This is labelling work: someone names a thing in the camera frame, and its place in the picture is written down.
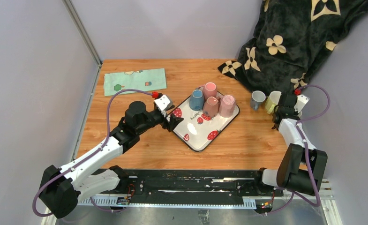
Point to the mint green printed cloth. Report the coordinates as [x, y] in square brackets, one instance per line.
[145, 80]

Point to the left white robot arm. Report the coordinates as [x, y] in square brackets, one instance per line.
[61, 189]

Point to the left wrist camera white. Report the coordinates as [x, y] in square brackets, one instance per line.
[164, 104]

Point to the pink tall mug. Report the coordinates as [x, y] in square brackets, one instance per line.
[209, 90]

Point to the grey-blue small mug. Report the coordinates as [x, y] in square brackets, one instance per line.
[257, 98]

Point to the blue dotted mug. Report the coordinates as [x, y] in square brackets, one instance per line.
[196, 100]

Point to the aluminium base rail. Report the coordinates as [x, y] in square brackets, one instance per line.
[113, 204]

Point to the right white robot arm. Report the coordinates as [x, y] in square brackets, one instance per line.
[303, 165]

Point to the black floral plush blanket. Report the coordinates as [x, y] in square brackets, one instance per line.
[291, 41]

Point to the yellow-green faceted mug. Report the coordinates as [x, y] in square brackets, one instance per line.
[272, 101]

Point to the aluminium frame post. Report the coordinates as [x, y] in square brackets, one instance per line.
[82, 30]

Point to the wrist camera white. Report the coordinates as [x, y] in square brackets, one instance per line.
[164, 104]
[302, 100]

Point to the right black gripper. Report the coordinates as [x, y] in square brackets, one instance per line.
[296, 114]

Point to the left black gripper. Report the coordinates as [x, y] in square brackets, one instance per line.
[168, 120]

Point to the strawberry print white tray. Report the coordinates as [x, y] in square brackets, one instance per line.
[197, 130]

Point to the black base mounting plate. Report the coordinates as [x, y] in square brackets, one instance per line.
[220, 188]

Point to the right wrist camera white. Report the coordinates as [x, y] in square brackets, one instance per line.
[302, 100]

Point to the dusty pink faceted mug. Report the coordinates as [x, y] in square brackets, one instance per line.
[211, 106]

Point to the light pink faceted mug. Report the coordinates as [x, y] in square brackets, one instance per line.
[227, 106]

